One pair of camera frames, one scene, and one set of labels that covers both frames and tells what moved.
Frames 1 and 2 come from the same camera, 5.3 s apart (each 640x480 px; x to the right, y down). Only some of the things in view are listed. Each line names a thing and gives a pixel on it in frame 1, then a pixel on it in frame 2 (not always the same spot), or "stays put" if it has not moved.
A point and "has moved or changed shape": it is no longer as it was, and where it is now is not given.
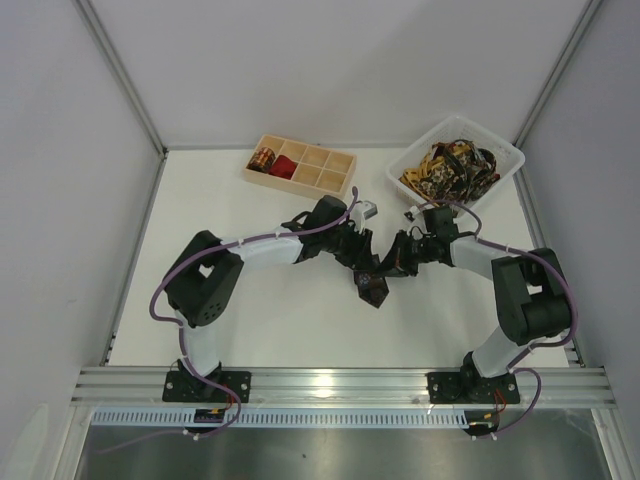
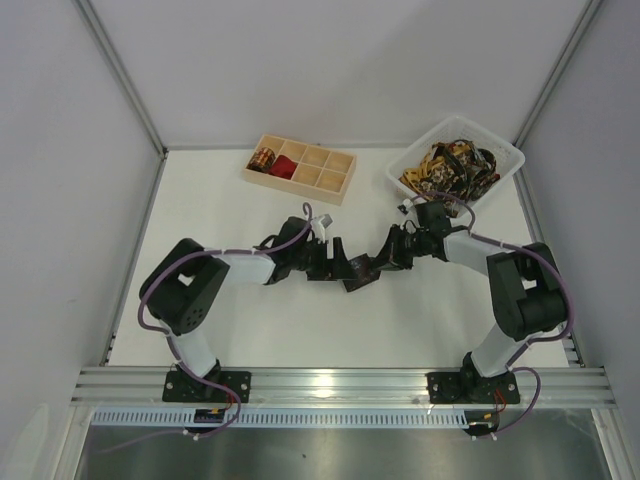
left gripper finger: [359, 255] → [342, 269]
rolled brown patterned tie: [262, 160] stays put
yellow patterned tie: [430, 160] stays put
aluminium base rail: [143, 388] stays put
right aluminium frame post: [586, 17] stays put
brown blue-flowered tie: [371, 288] has moved or changed shape
